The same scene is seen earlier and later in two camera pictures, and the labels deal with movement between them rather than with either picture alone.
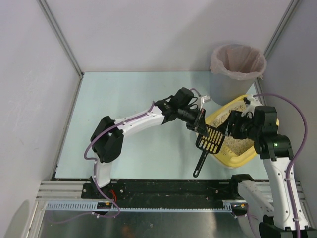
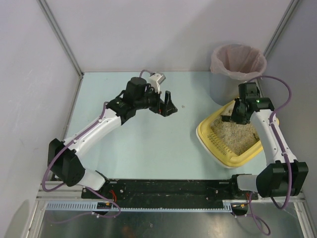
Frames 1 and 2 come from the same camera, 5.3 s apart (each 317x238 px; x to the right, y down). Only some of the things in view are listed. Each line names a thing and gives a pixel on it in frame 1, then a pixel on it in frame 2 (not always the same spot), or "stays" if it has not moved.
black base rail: x=164 y=191 stays
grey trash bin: x=225 y=90 stays
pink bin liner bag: x=238 y=61 stays
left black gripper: x=198 y=120 to x=160 y=105
